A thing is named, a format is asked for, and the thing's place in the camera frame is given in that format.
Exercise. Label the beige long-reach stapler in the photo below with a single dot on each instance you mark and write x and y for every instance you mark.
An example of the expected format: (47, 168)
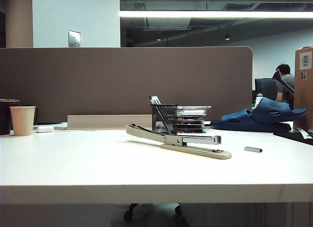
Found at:
(195, 150)

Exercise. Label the silver staple strip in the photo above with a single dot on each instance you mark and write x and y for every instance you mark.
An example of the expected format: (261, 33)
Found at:
(253, 149)

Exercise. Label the clear plastic container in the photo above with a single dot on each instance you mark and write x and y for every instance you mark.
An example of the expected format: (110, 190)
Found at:
(193, 110)

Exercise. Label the stack of colourful boxes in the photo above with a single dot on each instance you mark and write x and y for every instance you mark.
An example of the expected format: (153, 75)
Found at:
(190, 125)

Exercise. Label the brown desk divider panel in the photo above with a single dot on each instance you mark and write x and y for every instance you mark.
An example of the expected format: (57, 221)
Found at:
(97, 80)

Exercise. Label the blue foam slipper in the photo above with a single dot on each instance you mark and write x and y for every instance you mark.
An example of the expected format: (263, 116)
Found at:
(234, 123)
(271, 109)

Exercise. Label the red LED ceiling sign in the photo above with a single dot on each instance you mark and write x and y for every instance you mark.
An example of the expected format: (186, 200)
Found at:
(195, 33)

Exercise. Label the white bottle with dark cap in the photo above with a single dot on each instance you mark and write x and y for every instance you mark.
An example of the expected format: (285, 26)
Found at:
(259, 99)

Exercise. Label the long ceiling light strip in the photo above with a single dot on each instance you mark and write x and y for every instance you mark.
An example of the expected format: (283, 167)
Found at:
(207, 14)

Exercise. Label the black computer monitor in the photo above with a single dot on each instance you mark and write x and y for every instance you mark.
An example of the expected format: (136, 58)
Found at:
(265, 88)

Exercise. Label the small white eraser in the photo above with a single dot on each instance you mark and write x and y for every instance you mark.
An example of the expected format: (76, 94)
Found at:
(44, 129)

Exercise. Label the seated person in grey shirt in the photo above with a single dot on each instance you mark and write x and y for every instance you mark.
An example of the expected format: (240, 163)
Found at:
(287, 82)

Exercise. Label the beige paper cup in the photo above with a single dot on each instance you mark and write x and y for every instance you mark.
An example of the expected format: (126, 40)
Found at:
(22, 120)

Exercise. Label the black desk mat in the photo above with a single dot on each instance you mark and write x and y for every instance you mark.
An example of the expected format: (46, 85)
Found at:
(296, 137)

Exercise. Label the white paper strip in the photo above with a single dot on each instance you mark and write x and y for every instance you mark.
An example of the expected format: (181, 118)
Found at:
(303, 132)

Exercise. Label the brown cardboard box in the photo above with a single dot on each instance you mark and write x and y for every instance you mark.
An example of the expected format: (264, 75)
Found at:
(304, 95)

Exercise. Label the black cup with lid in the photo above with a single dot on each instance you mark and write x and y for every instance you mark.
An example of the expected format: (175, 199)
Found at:
(4, 117)

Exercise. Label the metal wall switch plate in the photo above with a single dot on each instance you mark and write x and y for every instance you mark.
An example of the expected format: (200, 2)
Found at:
(74, 38)

